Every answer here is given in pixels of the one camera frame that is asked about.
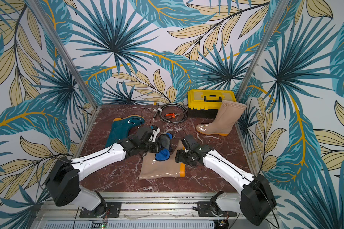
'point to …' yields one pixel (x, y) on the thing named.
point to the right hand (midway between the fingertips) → (180, 159)
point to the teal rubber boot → (122, 128)
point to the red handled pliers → (171, 115)
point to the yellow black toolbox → (206, 103)
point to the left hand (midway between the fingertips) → (163, 148)
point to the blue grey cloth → (164, 148)
